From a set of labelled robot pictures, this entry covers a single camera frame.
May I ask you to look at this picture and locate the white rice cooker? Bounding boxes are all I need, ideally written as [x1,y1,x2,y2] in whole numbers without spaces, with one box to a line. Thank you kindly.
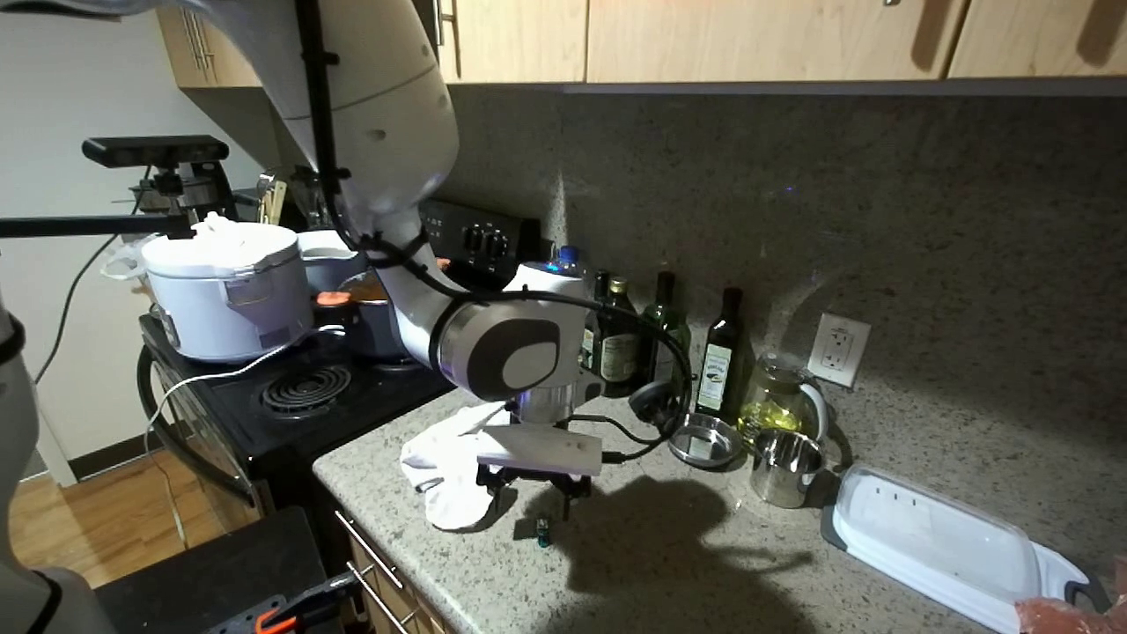
[110,211,319,366]

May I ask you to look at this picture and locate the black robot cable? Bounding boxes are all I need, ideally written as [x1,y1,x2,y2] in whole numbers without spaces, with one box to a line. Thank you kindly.
[293,0,699,469]

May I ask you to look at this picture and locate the black stove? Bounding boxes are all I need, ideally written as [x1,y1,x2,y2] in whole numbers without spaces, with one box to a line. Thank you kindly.
[133,198,551,511]

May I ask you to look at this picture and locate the slim dark green bottle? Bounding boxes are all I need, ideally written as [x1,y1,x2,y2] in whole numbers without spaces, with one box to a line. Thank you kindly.
[643,267,693,390]

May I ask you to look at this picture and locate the wooden upper cabinets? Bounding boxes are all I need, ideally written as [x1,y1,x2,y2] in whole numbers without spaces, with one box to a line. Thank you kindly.
[155,0,1127,94]

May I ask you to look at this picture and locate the black stereo camera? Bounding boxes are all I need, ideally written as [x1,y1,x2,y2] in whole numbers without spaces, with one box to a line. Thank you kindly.
[80,134,234,168]

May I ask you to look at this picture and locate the white power cord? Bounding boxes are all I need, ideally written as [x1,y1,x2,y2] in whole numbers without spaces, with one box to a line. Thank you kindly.
[144,322,354,430]

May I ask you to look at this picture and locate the white crumpled towel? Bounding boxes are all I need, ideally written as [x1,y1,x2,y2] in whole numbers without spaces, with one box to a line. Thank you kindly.
[400,402,523,536]

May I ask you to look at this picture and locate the glass oil cruet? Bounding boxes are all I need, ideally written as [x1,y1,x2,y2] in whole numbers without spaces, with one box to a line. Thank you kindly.
[737,356,830,444]

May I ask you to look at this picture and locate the white plastic tray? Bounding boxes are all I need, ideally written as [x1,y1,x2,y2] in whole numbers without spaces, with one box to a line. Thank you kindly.
[828,467,1091,634]

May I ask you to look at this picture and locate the small metal bowl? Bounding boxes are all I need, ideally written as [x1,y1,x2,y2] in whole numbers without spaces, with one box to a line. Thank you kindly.
[671,416,746,475]

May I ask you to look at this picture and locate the dark bottle with white label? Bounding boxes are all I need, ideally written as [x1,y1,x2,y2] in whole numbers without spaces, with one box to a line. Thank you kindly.
[693,285,751,428]

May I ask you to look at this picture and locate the wooden lower cabinet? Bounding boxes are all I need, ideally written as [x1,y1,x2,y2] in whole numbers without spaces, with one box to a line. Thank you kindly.
[329,504,467,634]

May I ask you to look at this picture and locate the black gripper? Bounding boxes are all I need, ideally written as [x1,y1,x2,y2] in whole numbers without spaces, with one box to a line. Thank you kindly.
[505,462,599,534]

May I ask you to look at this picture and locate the gold-capped olive oil bottle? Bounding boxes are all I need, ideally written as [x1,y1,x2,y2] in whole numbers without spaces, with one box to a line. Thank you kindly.
[586,272,646,397]

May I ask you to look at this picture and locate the black round lid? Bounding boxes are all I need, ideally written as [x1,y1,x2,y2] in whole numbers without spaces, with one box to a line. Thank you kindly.
[627,375,687,433]

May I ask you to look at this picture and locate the black orange clamp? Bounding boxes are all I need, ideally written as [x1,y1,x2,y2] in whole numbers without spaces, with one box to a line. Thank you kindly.
[252,581,359,634]

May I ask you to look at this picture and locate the white wall outlet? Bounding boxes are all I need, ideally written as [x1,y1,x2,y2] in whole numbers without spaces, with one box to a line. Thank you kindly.
[808,312,873,390]

